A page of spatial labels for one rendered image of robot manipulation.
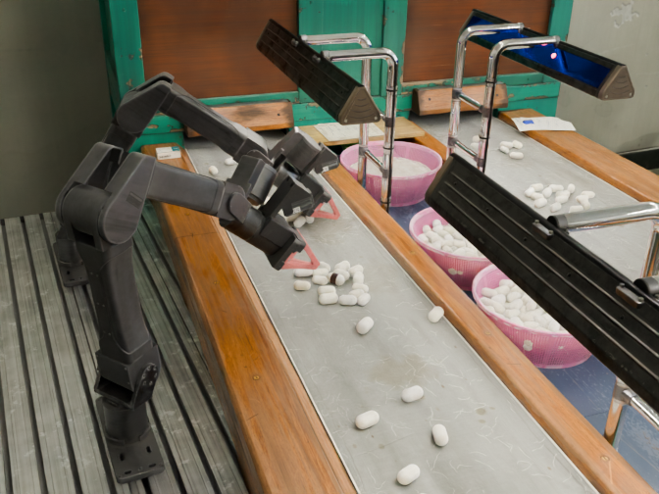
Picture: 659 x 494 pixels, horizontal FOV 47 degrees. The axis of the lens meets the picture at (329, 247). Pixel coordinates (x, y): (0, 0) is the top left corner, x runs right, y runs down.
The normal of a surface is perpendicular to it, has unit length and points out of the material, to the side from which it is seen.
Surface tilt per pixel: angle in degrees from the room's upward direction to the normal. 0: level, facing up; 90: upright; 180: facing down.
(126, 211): 90
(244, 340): 0
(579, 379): 0
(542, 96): 90
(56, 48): 90
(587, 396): 0
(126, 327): 85
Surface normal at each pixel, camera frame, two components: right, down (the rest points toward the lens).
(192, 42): 0.33, 0.44
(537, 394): 0.02, -0.89
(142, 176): 0.85, 0.25
